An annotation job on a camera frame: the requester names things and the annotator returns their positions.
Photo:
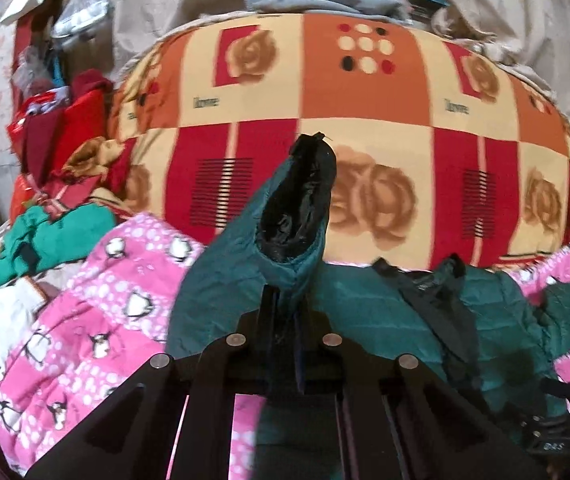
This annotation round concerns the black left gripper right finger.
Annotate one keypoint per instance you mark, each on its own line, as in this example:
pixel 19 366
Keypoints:
pixel 396 419

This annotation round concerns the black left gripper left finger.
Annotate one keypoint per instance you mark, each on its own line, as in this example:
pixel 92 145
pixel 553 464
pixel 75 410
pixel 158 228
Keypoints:
pixel 171 419

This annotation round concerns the dark green puffer jacket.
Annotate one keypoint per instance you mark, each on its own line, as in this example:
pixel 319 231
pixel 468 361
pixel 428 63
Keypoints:
pixel 289 214

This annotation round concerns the red clothes pile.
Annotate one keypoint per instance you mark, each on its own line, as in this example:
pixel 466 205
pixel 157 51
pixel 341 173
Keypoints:
pixel 66 158

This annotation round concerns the pink penguin bedsheet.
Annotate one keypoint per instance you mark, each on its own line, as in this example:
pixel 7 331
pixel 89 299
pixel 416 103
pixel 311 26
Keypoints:
pixel 146 288

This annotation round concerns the white glove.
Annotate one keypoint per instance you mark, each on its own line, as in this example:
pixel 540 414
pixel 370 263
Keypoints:
pixel 19 304

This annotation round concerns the green garment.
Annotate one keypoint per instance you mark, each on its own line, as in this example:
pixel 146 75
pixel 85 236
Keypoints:
pixel 36 243

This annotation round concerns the rose patterned folded blanket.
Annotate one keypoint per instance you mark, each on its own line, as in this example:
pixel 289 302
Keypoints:
pixel 439 151

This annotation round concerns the clear plastic bag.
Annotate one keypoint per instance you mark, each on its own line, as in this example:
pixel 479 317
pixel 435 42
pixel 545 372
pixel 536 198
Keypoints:
pixel 80 18

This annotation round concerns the grey folded cloth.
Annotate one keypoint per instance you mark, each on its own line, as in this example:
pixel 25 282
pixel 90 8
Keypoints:
pixel 385 10

